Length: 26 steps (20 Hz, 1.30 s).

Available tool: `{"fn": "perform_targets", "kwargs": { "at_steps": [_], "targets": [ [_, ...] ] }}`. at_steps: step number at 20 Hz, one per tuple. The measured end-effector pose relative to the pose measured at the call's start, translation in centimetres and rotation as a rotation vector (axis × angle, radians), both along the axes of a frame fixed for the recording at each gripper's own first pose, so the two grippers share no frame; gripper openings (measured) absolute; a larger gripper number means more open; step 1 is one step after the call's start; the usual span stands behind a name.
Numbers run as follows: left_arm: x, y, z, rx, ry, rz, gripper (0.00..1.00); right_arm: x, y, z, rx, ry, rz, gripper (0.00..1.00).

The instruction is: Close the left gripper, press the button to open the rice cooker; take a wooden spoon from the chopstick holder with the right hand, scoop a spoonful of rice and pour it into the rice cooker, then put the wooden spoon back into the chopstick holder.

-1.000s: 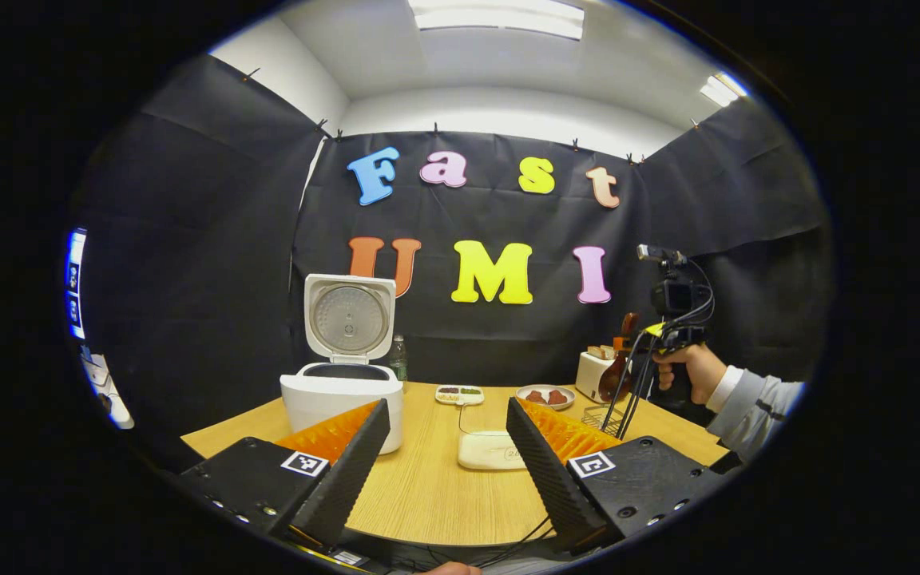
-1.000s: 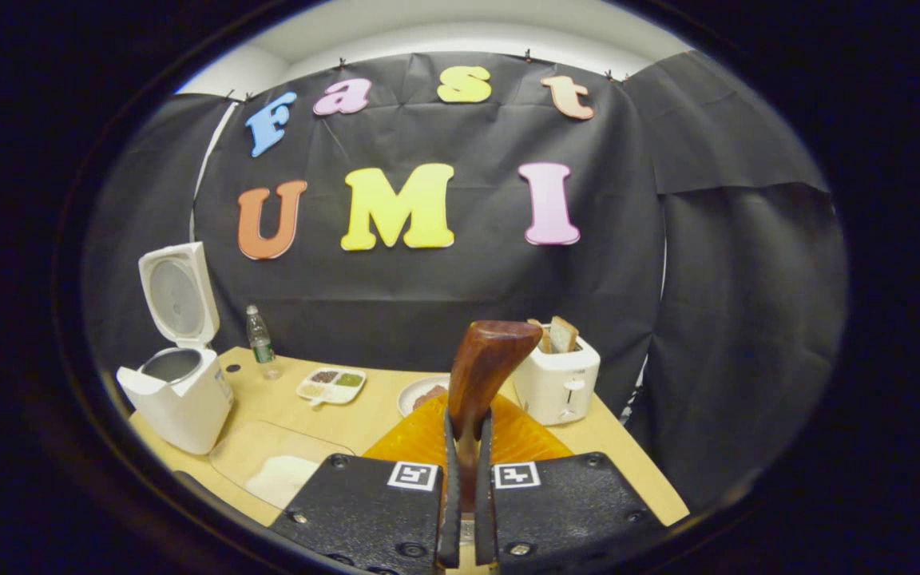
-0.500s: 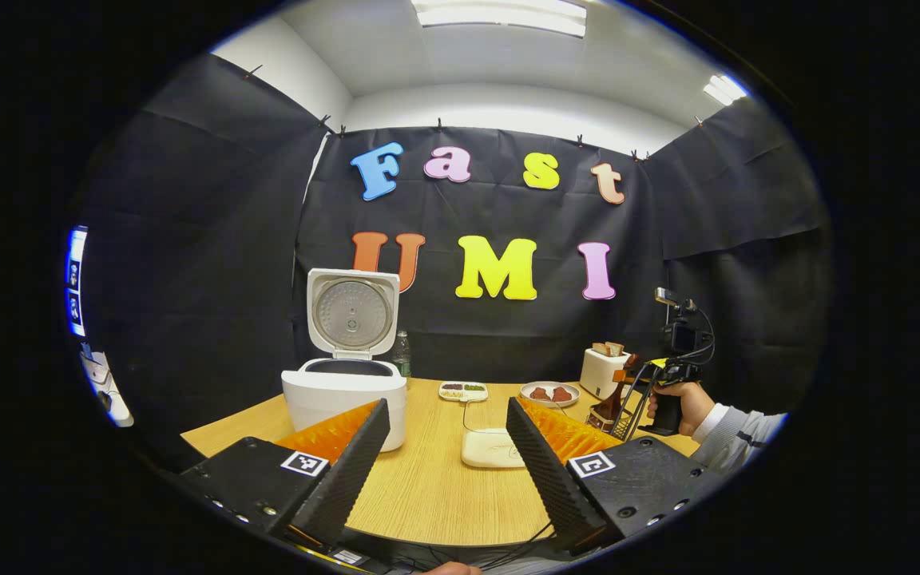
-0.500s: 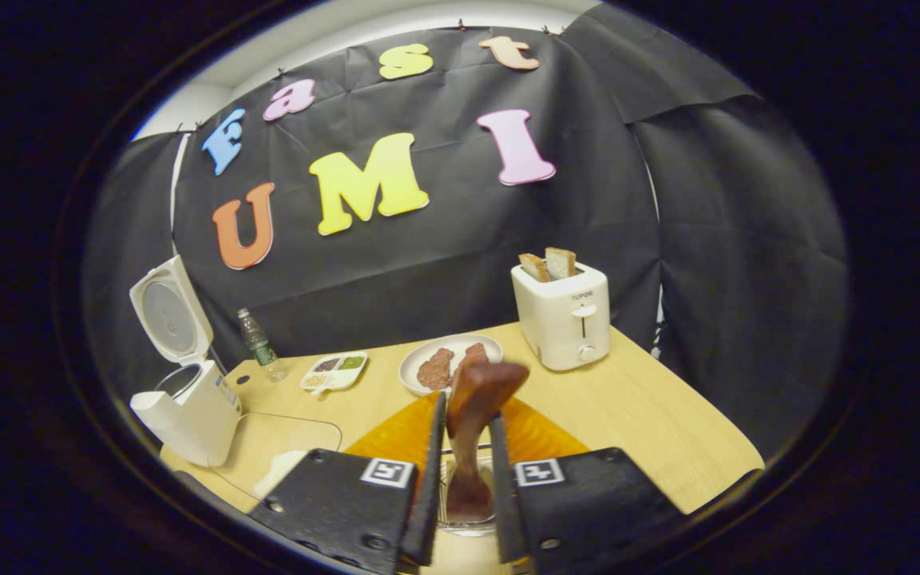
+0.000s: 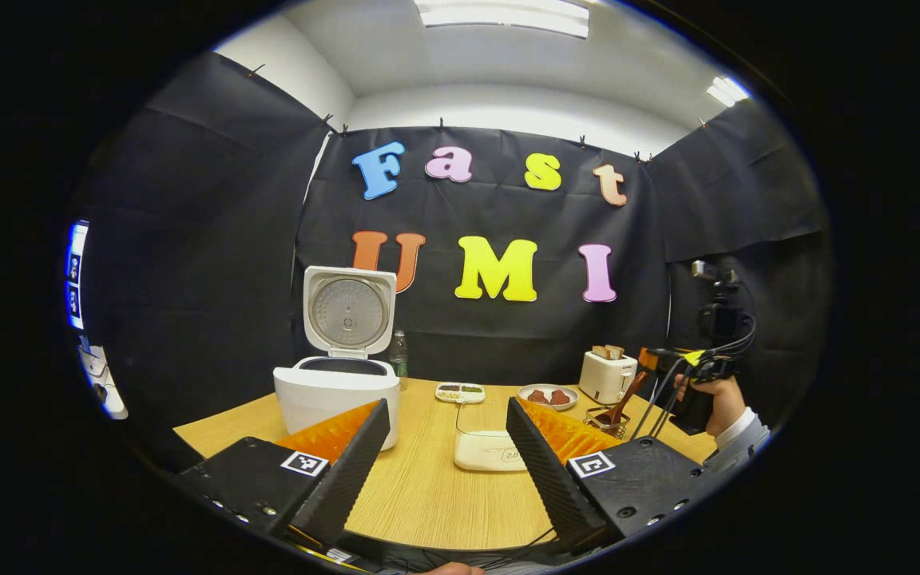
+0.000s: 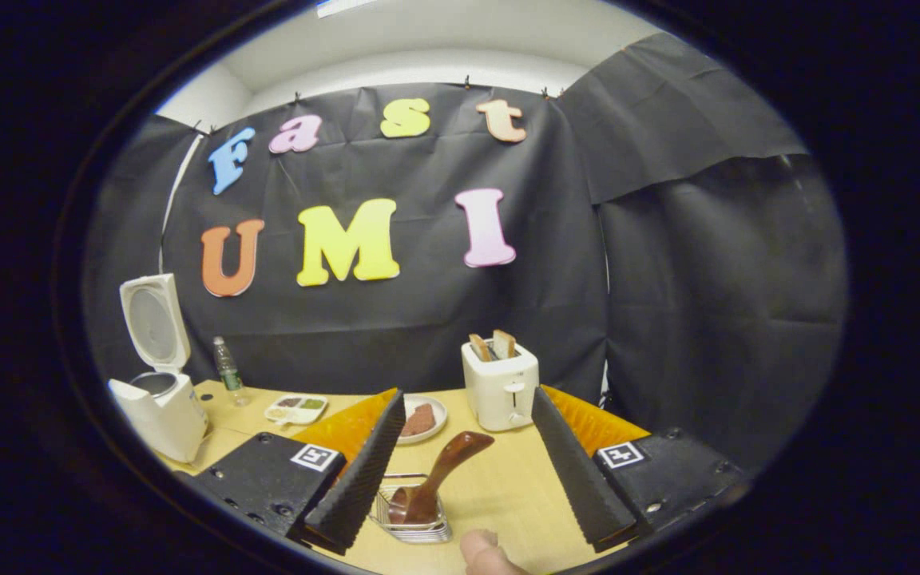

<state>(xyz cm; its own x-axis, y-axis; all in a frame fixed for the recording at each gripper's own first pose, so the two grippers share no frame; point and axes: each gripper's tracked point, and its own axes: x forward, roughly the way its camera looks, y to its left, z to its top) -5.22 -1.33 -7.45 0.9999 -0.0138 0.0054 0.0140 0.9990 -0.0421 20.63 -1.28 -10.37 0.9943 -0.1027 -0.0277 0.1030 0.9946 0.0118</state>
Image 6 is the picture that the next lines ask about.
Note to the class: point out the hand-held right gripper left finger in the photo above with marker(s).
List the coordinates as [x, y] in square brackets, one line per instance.
[364, 475]

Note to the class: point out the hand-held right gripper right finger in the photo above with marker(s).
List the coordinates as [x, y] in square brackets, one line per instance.
[576, 479]

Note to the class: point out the brown wooden spoon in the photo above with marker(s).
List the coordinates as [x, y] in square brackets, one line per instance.
[448, 463]

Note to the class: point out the white rice cooker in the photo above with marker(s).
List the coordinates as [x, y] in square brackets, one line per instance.
[164, 415]

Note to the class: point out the brown meat patty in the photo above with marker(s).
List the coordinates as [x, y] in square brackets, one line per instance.
[420, 420]

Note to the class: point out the white divided side dish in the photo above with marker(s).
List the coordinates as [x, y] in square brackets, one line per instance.
[296, 410]

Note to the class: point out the white round plate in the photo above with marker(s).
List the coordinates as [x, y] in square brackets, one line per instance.
[438, 411]

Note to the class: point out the white toaster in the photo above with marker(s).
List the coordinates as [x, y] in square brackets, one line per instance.
[500, 391]

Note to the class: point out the toast slice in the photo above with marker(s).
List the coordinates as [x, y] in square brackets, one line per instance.
[481, 348]
[505, 344]

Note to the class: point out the clear plastic water bottle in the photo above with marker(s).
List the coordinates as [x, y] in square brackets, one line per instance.
[228, 375]

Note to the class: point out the black backdrop cloth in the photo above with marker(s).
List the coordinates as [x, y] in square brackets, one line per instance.
[668, 319]

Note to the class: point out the large ceiling light panel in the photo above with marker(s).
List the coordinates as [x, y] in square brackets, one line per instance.
[344, 6]

